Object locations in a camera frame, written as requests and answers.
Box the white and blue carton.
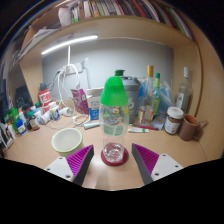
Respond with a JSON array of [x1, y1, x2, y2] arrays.
[[86, 87, 104, 122]]

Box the red and white can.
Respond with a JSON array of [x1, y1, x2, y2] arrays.
[[38, 88, 53, 113]]

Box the flat round red coaster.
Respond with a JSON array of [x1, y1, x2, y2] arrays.
[[100, 147, 130, 167]]

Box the small brown bottle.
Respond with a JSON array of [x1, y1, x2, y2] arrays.
[[27, 110, 41, 132]]

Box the white toothpaste tube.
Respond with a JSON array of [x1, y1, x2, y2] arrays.
[[127, 127, 150, 134]]

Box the maroon packet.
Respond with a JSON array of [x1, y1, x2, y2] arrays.
[[70, 87, 90, 115]]

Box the white LED light bar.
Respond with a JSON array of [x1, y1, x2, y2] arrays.
[[40, 34, 99, 56]]

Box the clear plastic bag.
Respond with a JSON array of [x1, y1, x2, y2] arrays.
[[138, 76, 176, 118]]

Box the white mug with green handle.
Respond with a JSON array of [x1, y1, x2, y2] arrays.
[[50, 127, 84, 158]]

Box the glass bottle with yellow cap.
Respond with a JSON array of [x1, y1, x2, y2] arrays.
[[138, 64, 156, 126]]

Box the clear bottle with green cap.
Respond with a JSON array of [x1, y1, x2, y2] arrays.
[[99, 75, 130, 164]]

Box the glass bottle with green cap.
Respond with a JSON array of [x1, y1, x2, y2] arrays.
[[153, 72, 162, 114]]

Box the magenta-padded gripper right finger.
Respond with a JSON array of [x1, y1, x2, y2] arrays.
[[130, 143, 184, 186]]

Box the white cable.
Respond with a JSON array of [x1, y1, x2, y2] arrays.
[[49, 63, 91, 130]]

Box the brown jar with white lid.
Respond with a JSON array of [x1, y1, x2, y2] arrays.
[[163, 106, 185, 136]]

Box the dark green bottle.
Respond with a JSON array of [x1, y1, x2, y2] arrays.
[[114, 69, 126, 78]]

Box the white pill bottle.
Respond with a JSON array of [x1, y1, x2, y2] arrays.
[[48, 101, 62, 122]]

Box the wooden shelf unit with books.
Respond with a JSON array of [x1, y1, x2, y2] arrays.
[[0, 0, 224, 161]]

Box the brown mug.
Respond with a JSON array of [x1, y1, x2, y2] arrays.
[[178, 114, 208, 142]]

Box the clear glass wine bottle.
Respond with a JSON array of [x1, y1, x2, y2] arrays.
[[175, 66, 194, 114]]

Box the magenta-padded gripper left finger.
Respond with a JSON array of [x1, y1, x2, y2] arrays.
[[43, 144, 95, 187]]

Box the grey drink bottle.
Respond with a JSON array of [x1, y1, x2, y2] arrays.
[[119, 75, 141, 125]]

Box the red pen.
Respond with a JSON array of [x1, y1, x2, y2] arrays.
[[131, 123, 160, 131]]

